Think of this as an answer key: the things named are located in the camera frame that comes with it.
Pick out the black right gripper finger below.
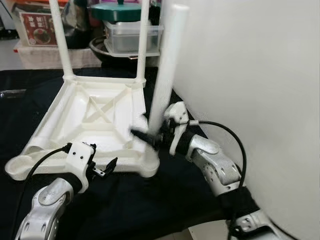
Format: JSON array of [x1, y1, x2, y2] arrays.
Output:
[[129, 128, 162, 149]]

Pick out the white plastic table top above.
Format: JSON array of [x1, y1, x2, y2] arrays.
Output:
[[5, 75, 161, 182]]

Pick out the black tablecloth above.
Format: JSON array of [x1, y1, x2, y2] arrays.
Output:
[[0, 67, 261, 240]]

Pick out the black wok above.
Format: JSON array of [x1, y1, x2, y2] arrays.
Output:
[[90, 37, 161, 67]]

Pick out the clear tape strip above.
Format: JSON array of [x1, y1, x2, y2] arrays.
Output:
[[0, 90, 27, 98]]

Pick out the clear plastic container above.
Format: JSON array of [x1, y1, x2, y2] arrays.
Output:
[[105, 21, 165, 56]]

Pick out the beige cloth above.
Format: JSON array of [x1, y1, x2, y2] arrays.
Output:
[[15, 45, 101, 70]]

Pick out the glossy black bag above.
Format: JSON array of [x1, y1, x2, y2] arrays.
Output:
[[62, 0, 94, 50]]

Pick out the green pot lid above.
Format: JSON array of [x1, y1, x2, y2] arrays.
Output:
[[91, 1, 151, 22]]

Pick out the clear box with orange lid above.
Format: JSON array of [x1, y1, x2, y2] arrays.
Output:
[[12, 1, 66, 48]]

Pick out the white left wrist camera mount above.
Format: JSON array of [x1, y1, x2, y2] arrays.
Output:
[[65, 141, 97, 193]]

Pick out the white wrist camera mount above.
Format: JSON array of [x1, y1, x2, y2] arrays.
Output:
[[65, 141, 97, 193], [162, 101, 192, 156]]

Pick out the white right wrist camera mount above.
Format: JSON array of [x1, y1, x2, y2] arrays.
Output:
[[162, 101, 192, 156]]

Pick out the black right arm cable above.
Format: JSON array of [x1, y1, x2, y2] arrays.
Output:
[[187, 120, 291, 240]]

